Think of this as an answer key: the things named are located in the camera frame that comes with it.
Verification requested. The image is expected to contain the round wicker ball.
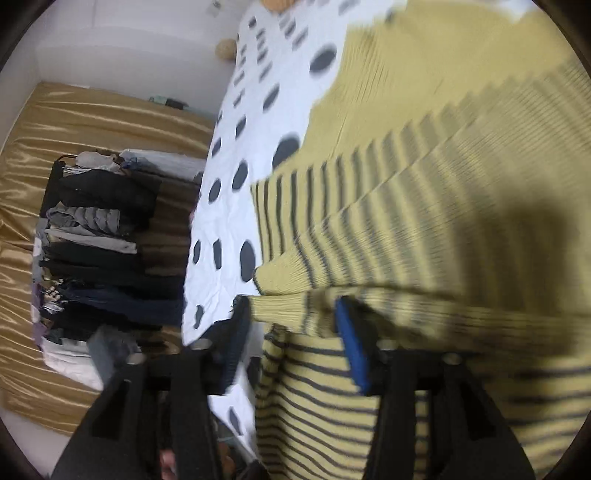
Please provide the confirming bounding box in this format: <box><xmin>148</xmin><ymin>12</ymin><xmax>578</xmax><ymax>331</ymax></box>
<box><xmin>215</xmin><ymin>39</ymin><xmax>238</xmax><ymax>62</ymax></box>

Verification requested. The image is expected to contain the golden satin curtain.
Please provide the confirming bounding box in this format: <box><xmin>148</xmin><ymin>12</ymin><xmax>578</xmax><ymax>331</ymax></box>
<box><xmin>1</xmin><ymin>83</ymin><xmax>213</xmax><ymax>435</ymax></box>

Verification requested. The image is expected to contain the pile of folded clothes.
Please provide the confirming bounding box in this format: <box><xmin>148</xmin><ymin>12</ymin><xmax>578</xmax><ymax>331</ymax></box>
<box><xmin>31</xmin><ymin>149</ymin><xmax>205</xmax><ymax>391</ymax></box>

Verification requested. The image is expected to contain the white grey-spotted bed cover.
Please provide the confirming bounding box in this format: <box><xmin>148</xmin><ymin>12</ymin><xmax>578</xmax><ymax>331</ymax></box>
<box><xmin>180</xmin><ymin>0</ymin><xmax>537</xmax><ymax>462</ymax></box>

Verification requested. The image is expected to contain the orange knit pillow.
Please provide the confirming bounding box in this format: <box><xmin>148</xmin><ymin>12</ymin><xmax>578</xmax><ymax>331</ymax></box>
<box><xmin>260</xmin><ymin>0</ymin><xmax>297</xmax><ymax>14</ymax></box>

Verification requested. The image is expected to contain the yellow grey striped knit sweater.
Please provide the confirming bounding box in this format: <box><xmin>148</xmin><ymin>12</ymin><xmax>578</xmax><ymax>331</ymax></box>
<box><xmin>250</xmin><ymin>1</ymin><xmax>590</xmax><ymax>479</ymax></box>

